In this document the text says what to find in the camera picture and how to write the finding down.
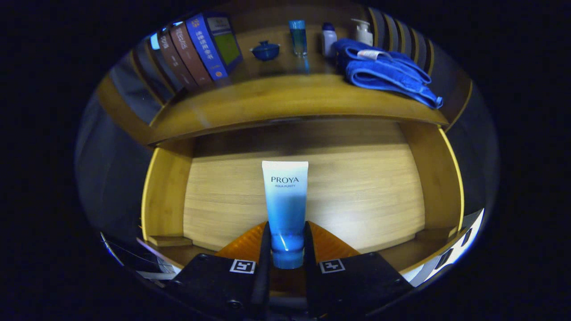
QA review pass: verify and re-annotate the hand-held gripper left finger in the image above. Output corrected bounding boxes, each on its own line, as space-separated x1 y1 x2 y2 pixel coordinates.
172 222 272 321

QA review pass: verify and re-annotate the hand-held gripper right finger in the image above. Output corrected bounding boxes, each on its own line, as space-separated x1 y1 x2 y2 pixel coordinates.
303 221 413 319

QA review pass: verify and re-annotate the wooden drawer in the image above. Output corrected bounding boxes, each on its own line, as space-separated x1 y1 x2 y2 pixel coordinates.
141 118 467 277

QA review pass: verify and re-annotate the blue and white tube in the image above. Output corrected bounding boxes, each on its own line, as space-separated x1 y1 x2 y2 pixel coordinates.
261 160 309 270

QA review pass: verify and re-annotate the wooden countertop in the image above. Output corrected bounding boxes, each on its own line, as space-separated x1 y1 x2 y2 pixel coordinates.
149 53 449 145

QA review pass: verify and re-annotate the wooden cabinet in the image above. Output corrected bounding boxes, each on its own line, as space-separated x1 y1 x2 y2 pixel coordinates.
96 0 473 148

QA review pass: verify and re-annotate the blue folded towel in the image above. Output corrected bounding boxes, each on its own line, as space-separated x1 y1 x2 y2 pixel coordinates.
332 38 444 110

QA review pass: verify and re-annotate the dark brown book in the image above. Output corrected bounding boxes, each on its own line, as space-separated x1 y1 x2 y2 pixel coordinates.
157 32 197 90

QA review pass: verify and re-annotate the reddish brown book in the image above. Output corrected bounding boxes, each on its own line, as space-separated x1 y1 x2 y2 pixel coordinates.
170 22 214 87

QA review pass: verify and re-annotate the blue lidded teacup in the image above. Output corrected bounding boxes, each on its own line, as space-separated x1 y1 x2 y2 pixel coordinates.
250 41 281 62

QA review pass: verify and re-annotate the blue book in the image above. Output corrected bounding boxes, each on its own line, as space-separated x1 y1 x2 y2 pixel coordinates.
185 12 244 82

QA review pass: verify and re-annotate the white bottle with blue cap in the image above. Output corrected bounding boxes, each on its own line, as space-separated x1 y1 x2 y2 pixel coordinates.
322 22 338 58

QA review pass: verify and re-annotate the teal glass bottle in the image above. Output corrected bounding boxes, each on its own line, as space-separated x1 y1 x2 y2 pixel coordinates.
289 20 308 57

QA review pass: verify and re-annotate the white pump bottle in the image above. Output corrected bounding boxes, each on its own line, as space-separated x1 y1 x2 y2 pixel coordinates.
350 18 373 46

